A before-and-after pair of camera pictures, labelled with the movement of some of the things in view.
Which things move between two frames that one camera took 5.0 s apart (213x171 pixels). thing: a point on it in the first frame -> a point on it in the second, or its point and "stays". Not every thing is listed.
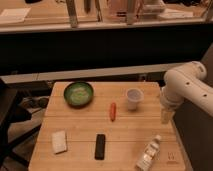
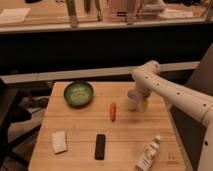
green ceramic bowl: x=78 y=95 stays
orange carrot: x=113 y=112 stays
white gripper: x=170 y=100 -> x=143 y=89
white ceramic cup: x=134 y=95 stays
